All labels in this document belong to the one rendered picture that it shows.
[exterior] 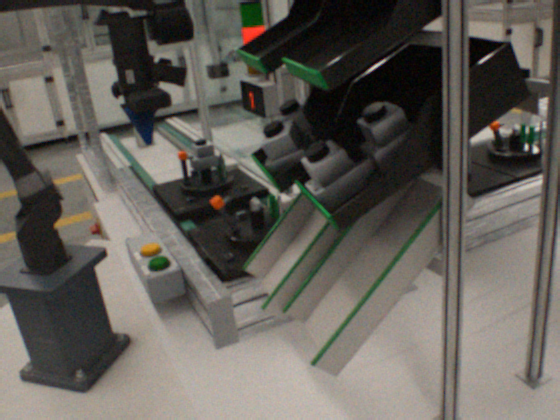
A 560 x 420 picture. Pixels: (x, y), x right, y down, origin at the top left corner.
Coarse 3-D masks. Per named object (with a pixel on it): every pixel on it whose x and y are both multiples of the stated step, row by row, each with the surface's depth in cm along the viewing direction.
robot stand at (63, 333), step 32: (96, 256) 92; (0, 288) 86; (32, 288) 84; (64, 288) 85; (96, 288) 94; (32, 320) 88; (64, 320) 88; (96, 320) 94; (32, 352) 91; (64, 352) 89; (96, 352) 94; (64, 384) 91
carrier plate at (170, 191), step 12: (180, 180) 150; (240, 180) 145; (252, 180) 144; (156, 192) 144; (168, 192) 142; (180, 192) 141; (228, 192) 138; (240, 192) 137; (252, 192) 136; (264, 192) 137; (168, 204) 135; (180, 204) 134; (192, 204) 133; (204, 204) 132; (228, 204) 134; (180, 216) 129; (192, 216) 130
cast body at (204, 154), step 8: (192, 144) 139; (200, 144) 137; (208, 144) 138; (200, 152) 137; (208, 152) 138; (192, 160) 138; (200, 160) 138; (208, 160) 139; (216, 160) 140; (192, 168) 140; (200, 168) 138; (208, 168) 139
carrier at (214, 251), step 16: (256, 208) 111; (272, 208) 115; (208, 224) 121; (224, 224) 120; (240, 224) 115; (256, 224) 112; (272, 224) 113; (192, 240) 117; (208, 240) 114; (224, 240) 113; (240, 240) 108; (256, 240) 107; (208, 256) 108; (240, 256) 106; (224, 272) 101; (240, 272) 101
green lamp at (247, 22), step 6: (240, 6) 117; (246, 6) 116; (252, 6) 116; (258, 6) 117; (240, 12) 118; (246, 12) 117; (252, 12) 117; (258, 12) 117; (246, 18) 117; (252, 18) 117; (258, 18) 117; (246, 24) 118; (252, 24) 117; (258, 24) 118; (264, 24) 119
